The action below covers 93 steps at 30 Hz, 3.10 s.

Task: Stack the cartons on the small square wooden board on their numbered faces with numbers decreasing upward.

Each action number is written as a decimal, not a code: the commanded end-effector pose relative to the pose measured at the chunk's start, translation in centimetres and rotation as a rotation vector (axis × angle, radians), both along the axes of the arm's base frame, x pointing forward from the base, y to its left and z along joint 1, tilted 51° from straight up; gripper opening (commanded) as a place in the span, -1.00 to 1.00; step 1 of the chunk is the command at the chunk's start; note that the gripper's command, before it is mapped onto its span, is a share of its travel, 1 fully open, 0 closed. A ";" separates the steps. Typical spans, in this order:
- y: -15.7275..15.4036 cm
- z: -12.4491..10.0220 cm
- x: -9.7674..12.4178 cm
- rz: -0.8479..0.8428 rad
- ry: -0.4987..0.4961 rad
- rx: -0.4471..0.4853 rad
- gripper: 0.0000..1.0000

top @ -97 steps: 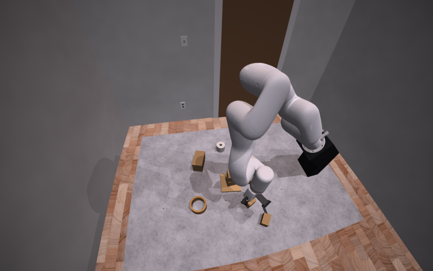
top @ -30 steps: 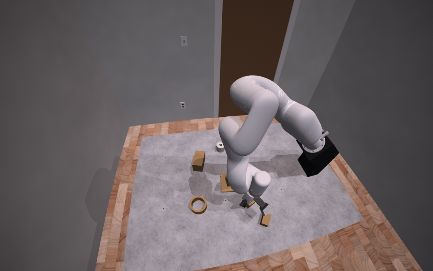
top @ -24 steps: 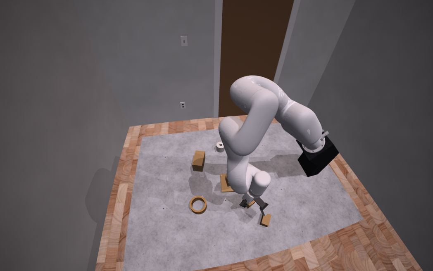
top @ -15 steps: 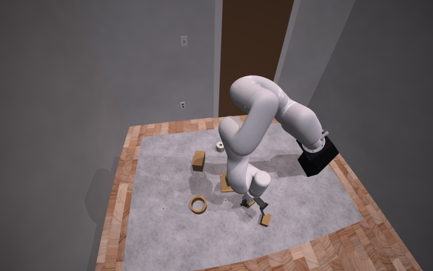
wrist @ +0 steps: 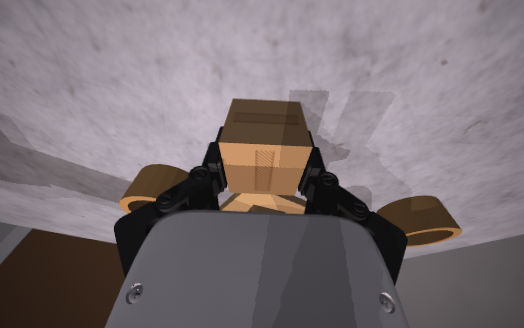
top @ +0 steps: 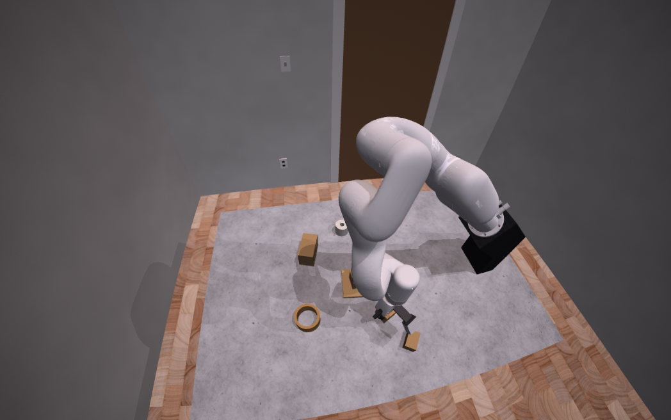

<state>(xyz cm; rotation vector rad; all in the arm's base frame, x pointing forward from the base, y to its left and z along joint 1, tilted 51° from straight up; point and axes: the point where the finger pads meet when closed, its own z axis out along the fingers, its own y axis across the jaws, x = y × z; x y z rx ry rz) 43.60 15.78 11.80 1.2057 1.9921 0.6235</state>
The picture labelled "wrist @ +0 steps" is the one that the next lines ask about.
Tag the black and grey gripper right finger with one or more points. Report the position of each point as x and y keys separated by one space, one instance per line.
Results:
x=326 y=197

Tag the light wooden square board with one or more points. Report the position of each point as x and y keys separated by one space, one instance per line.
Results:
x=244 y=201

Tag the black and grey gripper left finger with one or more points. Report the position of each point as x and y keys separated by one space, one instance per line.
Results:
x=198 y=192

